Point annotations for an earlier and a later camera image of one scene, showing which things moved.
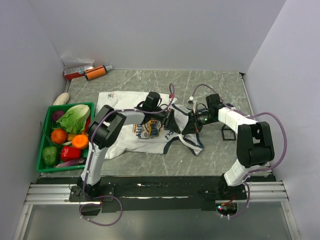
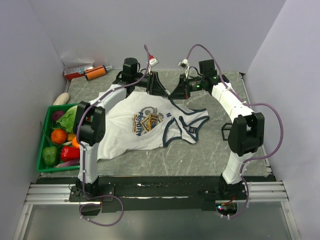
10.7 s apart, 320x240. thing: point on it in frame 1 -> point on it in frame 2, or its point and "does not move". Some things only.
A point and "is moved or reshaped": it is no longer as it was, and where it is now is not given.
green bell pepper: (49, 155) does not move
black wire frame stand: (228, 133) does not move
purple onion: (57, 114) does not move
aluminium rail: (48, 194) does not move
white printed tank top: (150, 137) is moved or reshaped
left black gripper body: (164, 117) -> (150, 82)
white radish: (62, 98) does not move
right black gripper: (192, 126) -> (180, 90)
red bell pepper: (69, 153) does not move
